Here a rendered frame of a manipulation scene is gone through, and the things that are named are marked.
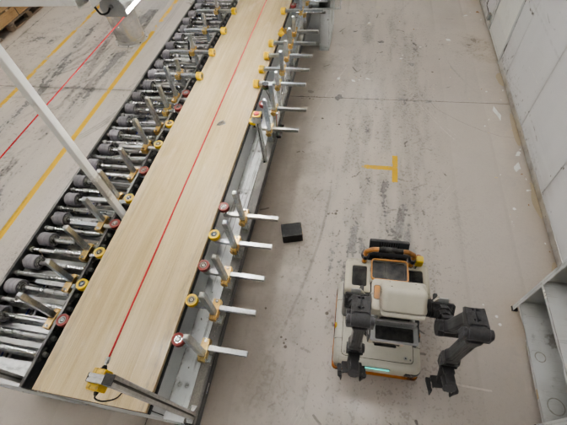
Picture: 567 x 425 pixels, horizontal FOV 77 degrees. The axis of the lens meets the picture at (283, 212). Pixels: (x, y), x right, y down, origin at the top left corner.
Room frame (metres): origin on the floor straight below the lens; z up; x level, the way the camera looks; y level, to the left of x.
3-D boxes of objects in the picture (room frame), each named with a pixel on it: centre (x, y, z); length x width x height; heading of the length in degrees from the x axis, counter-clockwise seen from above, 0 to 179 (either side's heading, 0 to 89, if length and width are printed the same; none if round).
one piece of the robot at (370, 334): (0.58, -0.50, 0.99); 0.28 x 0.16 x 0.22; 74
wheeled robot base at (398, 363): (0.86, -0.58, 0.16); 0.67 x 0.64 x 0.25; 164
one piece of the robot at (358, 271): (0.95, -0.60, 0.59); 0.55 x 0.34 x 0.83; 74
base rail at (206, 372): (2.75, -0.04, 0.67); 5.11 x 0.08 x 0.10; 163
